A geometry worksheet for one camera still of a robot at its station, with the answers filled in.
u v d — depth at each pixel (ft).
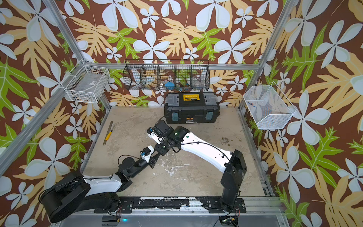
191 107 3.18
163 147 2.10
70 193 1.49
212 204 2.41
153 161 2.35
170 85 3.14
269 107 2.76
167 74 3.20
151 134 2.18
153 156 2.36
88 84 2.83
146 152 2.13
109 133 3.40
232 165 1.38
